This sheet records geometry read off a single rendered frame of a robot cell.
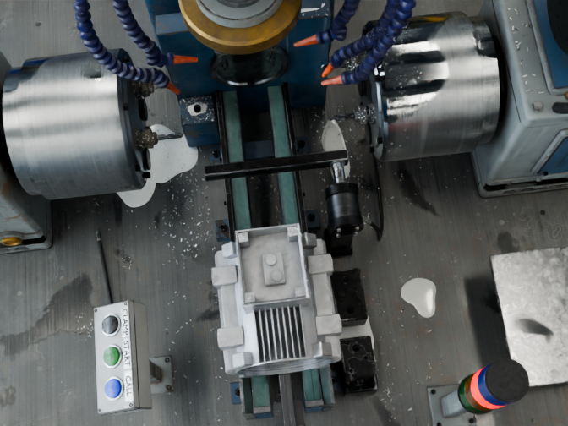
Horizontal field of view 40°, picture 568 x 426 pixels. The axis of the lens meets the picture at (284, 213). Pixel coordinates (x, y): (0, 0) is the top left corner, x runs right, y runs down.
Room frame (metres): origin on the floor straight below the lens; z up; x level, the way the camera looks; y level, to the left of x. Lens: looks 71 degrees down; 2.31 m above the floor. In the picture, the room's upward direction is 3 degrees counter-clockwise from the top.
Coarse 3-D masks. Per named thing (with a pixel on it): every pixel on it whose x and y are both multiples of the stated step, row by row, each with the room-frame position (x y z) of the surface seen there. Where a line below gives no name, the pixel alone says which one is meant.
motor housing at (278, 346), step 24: (216, 264) 0.34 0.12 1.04; (312, 288) 0.29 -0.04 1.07; (240, 312) 0.26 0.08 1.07; (264, 312) 0.25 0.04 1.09; (288, 312) 0.24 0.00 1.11; (312, 312) 0.25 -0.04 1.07; (264, 336) 0.21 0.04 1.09; (288, 336) 0.21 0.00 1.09; (312, 336) 0.21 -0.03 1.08; (336, 336) 0.21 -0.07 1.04; (264, 360) 0.18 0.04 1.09; (288, 360) 0.19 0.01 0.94; (312, 360) 0.19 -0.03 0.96; (336, 360) 0.18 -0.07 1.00
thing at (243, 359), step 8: (304, 232) 0.38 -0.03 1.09; (304, 240) 0.36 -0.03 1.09; (312, 240) 0.36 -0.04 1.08; (224, 248) 0.36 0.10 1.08; (232, 248) 0.36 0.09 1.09; (224, 256) 0.35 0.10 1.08; (232, 256) 0.35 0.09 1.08; (312, 344) 0.20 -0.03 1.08; (320, 344) 0.19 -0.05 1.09; (328, 344) 0.20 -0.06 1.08; (240, 352) 0.19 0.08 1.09; (248, 352) 0.19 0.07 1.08; (320, 352) 0.18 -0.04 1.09; (328, 352) 0.18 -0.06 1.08; (240, 360) 0.18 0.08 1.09; (248, 360) 0.18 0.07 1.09; (240, 368) 0.17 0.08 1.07; (320, 368) 0.18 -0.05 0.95; (240, 376) 0.17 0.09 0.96; (248, 376) 0.17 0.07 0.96
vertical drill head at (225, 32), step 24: (192, 0) 0.66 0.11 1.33; (216, 0) 0.64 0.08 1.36; (240, 0) 0.63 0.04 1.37; (264, 0) 0.64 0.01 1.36; (288, 0) 0.65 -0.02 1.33; (192, 24) 0.62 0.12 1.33; (216, 24) 0.62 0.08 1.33; (240, 24) 0.61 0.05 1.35; (264, 24) 0.61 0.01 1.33; (288, 24) 0.61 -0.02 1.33; (216, 48) 0.59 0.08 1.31; (240, 48) 0.58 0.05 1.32; (264, 48) 0.59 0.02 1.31
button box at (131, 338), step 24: (96, 312) 0.27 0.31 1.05; (120, 312) 0.27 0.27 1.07; (144, 312) 0.27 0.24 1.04; (96, 336) 0.23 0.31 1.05; (120, 336) 0.23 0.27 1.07; (144, 336) 0.23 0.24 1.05; (96, 360) 0.19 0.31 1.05; (120, 360) 0.19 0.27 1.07; (144, 360) 0.19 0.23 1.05; (96, 384) 0.16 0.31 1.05; (144, 384) 0.15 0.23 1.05; (120, 408) 0.12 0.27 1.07; (144, 408) 0.12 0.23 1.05
